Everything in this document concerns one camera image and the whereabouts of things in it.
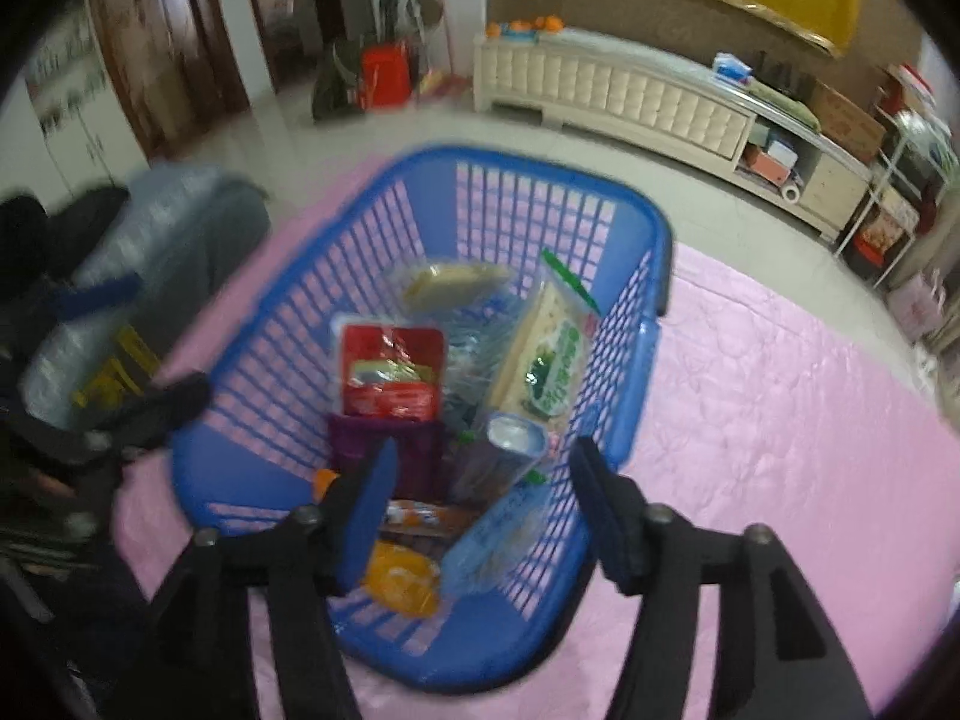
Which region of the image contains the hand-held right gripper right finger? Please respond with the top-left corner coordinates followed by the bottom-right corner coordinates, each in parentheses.
top-left (568, 435), bottom-right (875, 720)

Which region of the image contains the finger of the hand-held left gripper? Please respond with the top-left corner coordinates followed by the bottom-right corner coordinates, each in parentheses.
top-left (15, 371), bottom-right (215, 460)
top-left (0, 274), bottom-right (144, 370)

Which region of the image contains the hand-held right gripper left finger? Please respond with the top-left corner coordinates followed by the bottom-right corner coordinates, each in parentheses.
top-left (101, 436), bottom-right (400, 720)

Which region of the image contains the orange sausage packet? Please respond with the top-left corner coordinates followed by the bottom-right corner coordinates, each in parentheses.
top-left (313, 469), bottom-right (482, 538)

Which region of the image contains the yellow snack pouch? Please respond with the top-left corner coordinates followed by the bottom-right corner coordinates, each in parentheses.
top-left (360, 540), bottom-right (444, 620)

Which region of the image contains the purple snack packet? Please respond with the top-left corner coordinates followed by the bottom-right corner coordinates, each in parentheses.
top-left (326, 412), bottom-right (448, 500)

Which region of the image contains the blue plastic basket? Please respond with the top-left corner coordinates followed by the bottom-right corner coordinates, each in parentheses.
top-left (171, 142), bottom-right (674, 692)

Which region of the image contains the white snack packet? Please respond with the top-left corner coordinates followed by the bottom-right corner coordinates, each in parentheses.
top-left (439, 487), bottom-right (549, 602)

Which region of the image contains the lavender blue stick packet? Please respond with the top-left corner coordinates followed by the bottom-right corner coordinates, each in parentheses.
top-left (450, 411), bottom-right (549, 504)

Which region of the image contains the large red snack pouch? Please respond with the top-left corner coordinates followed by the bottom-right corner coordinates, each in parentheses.
top-left (334, 319), bottom-right (448, 422)

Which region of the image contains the cracker packet with green ends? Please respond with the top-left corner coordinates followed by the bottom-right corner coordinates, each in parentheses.
top-left (487, 247), bottom-right (605, 429)

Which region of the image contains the clear bun packet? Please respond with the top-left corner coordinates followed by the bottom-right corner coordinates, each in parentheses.
top-left (394, 259), bottom-right (518, 317)

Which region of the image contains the grey cloth covered chair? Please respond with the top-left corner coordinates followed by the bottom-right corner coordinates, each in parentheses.
top-left (19, 165), bottom-right (272, 430)

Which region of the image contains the white cupboard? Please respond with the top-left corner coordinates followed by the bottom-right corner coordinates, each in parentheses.
top-left (22, 7), bottom-right (151, 175)

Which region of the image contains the pink tablecloth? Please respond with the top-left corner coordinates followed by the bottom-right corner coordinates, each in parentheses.
top-left (112, 150), bottom-right (960, 720)

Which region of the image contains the brown wooden door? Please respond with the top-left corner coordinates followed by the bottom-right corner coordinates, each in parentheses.
top-left (86, 0), bottom-right (250, 160)

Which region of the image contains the dark bag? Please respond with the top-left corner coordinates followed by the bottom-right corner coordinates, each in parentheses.
top-left (311, 41), bottom-right (369, 122)

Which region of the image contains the brown wooden doorway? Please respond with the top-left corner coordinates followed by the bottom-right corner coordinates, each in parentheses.
top-left (240, 0), bottom-right (347, 92)

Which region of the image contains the red bag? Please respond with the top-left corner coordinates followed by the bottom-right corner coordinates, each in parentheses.
top-left (360, 41), bottom-right (414, 110)

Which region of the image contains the pink bag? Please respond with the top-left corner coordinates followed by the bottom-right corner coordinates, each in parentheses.
top-left (889, 274), bottom-right (950, 343)

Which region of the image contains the orange box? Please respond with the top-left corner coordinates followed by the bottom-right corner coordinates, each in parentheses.
top-left (742, 146), bottom-right (789, 182)

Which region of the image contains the cream television cabinet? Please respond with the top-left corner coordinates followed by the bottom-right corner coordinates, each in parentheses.
top-left (472, 26), bottom-right (875, 242)

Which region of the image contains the dark round floor fan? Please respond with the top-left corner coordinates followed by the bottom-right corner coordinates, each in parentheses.
top-left (409, 0), bottom-right (448, 76)

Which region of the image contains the green cushion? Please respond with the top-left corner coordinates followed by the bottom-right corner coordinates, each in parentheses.
top-left (750, 82), bottom-right (823, 129)

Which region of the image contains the white metal rack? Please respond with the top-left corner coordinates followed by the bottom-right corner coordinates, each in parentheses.
top-left (836, 109), bottom-right (960, 293)

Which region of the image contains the brown cardboard box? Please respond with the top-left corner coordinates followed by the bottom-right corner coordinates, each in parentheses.
top-left (814, 82), bottom-right (888, 163)

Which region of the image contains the blue tissue box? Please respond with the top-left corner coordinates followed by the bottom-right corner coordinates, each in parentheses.
top-left (712, 52), bottom-right (754, 88)

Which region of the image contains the row of dark bottles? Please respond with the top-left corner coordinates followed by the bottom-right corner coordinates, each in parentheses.
top-left (757, 52), bottom-right (815, 92)

